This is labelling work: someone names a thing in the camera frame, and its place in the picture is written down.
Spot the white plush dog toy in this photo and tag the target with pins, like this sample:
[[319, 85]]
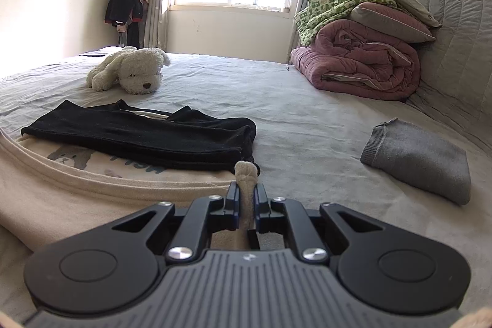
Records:
[[134, 70]]

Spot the purple pillow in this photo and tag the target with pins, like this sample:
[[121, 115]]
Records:
[[392, 22]]

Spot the cream and black printed sweatshirt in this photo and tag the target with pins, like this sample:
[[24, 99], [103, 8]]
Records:
[[115, 197]]

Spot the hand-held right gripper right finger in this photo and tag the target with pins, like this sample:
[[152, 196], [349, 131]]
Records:
[[260, 209]]

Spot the bed with grey sheet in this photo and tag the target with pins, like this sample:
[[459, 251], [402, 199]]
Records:
[[307, 113]]

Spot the grey quilted headboard cover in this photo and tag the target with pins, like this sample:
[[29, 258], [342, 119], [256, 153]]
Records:
[[461, 55]]

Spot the grey folded sweater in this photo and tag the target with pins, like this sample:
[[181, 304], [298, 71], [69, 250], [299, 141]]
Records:
[[422, 162]]

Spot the purple folded quilt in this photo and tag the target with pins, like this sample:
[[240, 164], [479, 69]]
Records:
[[353, 59]]

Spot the dark flat object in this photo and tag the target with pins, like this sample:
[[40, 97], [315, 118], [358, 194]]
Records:
[[94, 53]]

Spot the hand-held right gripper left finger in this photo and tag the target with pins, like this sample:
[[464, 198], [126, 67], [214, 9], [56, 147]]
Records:
[[234, 205]]

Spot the green patterned blanket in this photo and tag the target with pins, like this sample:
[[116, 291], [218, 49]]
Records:
[[326, 9]]

